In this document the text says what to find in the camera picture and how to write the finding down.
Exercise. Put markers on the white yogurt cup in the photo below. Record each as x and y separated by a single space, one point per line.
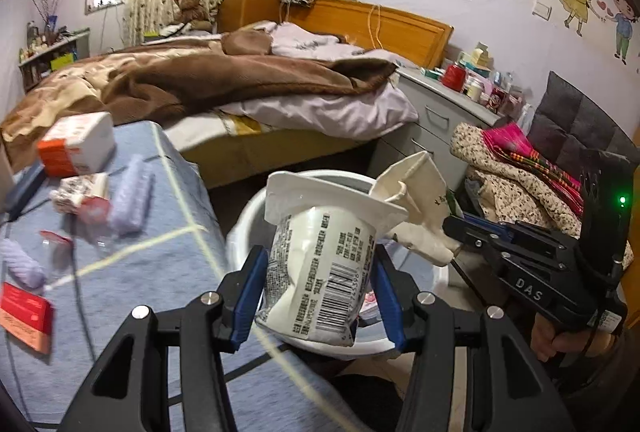
320 262

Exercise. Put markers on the wooden headboard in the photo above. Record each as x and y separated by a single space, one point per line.
400 37

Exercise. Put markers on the pink plaid cloth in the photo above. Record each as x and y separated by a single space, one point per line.
520 147

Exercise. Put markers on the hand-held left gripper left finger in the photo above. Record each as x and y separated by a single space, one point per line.
250 297

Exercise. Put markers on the cluttered desk shelf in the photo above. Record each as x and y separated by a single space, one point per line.
50 57

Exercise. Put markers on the orange white box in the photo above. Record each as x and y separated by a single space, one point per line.
75 142

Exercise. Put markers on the dark blue power bank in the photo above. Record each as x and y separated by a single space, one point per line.
25 192

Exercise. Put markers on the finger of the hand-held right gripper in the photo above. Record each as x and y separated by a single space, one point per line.
475 239
500 229

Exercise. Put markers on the power strip with plugs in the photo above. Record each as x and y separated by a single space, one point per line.
299 1

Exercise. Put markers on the brown blanket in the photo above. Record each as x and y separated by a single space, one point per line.
200 82

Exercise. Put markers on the small red wrapper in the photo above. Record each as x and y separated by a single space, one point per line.
55 238

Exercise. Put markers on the red white drink carton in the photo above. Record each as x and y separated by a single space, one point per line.
25 312

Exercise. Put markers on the stack of small boxes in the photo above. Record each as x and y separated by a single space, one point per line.
475 57

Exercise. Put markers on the vase with dry branches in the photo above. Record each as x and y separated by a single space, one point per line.
50 12

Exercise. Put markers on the purple knitted roll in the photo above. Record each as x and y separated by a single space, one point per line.
131 197
20 264

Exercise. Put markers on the person's right hand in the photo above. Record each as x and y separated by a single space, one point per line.
542 337

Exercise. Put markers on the brown teddy bear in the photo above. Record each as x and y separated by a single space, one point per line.
192 9

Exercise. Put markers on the red patterned mug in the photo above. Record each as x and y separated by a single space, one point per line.
497 98

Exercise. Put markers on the patterned snack wrapper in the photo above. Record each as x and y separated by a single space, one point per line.
80 192

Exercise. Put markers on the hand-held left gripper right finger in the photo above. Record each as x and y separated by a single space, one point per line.
387 302

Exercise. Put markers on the beige paper carton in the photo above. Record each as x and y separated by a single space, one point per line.
420 192

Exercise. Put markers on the bed mattress yellow sheet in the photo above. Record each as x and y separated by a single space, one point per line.
280 147

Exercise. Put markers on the white wall switch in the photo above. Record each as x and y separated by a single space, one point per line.
543 9

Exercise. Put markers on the red jar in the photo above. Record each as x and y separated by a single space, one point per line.
454 77

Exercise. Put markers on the white waste bin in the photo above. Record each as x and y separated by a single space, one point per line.
237 237

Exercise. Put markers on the white cream jar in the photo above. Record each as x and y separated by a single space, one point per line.
473 89

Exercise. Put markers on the dark quilted chair back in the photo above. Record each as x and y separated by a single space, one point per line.
575 117

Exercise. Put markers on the lilac duvet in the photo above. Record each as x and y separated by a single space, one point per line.
325 112

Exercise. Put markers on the grey drawer nightstand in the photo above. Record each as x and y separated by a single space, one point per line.
440 122

